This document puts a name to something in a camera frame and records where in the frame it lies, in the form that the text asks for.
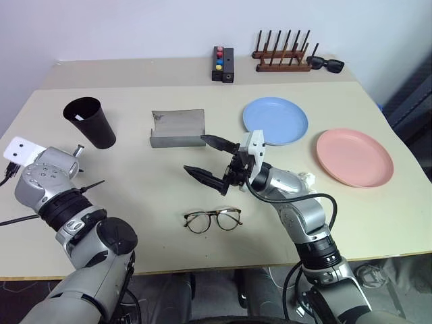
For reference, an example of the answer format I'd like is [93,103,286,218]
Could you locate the black chair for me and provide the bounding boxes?
[380,55,432,165]

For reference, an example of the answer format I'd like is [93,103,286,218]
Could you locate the black sunglasses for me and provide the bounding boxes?
[306,55,346,74]

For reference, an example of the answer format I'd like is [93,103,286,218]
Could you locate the black plastic cup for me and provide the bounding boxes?
[63,97,117,150]

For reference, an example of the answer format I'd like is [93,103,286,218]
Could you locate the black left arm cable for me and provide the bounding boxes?
[0,162,21,187]

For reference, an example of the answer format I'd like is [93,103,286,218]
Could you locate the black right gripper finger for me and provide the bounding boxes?
[182,165,227,196]
[200,134,239,156]

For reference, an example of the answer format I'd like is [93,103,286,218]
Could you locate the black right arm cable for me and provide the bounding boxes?
[245,175,339,237]

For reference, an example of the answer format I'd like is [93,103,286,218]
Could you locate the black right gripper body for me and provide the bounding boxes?
[219,142,253,196]

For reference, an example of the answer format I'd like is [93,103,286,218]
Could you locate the pink plate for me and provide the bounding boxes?
[315,128,395,188]

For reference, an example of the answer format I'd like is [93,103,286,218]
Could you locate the brown wooden peg rack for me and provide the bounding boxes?
[251,29,320,73]

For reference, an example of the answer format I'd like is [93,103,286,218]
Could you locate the thin black cable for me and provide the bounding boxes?
[0,214,40,227]

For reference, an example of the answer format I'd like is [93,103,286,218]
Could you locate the grey sneaker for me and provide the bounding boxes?
[353,262,389,288]

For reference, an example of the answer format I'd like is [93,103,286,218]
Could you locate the grey metal tray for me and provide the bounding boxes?
[148,108,207,149]

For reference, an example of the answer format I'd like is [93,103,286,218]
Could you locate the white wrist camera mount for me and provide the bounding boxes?
[240,130,268,190]
[3,136,47,167]

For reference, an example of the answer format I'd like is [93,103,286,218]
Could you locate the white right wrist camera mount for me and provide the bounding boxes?
[240,130,268,190]

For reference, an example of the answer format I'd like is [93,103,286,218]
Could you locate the blue plate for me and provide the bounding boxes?
[242,97,309,146]

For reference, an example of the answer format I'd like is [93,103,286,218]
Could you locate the tortoiseshell eyeglasses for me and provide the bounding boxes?
[183,207,244,234]

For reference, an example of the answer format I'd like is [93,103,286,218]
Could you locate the grey rounded shape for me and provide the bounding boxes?
[243,268,300,315]

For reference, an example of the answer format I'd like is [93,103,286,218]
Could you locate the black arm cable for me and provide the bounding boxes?
[0,162,21,187]
[245,175,339,237]

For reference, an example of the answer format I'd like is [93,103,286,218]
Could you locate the plain black box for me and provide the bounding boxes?
[221,47,236,84]

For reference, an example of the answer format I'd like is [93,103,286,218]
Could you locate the black box with coloured buttons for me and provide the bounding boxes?
[211,46,226,82]

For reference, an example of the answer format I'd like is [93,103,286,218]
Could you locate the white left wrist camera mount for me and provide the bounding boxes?
[3,136,47,167]

